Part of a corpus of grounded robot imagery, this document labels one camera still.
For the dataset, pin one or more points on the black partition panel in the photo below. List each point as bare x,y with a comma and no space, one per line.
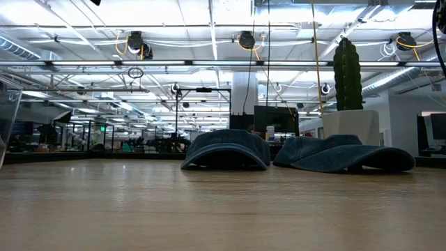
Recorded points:
421,132

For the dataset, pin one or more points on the black computer monitor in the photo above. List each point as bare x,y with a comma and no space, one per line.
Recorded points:
275,118
21,128
439,126

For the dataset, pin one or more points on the white bottle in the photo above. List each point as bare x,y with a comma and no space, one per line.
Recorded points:
270,134

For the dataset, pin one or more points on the clear plastic bin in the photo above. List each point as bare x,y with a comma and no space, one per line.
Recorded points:
8,115

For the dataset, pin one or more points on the white plant pot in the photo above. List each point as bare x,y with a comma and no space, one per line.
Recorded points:
350,123

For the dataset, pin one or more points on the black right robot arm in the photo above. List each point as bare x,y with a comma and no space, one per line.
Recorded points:
443,21

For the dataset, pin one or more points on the black equipment box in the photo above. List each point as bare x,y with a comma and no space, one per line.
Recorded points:
241,122

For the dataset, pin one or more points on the black studio lamp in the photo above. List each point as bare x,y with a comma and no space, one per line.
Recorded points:
63,116

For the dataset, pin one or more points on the long ceiling light strip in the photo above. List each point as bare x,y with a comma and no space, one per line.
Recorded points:
223,63

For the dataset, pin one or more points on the green cactus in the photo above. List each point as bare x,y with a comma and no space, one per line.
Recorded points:
347,76

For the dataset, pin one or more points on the blue denim baseball cap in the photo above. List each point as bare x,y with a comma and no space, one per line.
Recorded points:
341,153
226,141

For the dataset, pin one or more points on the background black rig frame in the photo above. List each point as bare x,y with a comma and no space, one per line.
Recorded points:
203,89

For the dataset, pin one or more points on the silver air duct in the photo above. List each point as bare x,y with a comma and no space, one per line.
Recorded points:
393,78
17,49

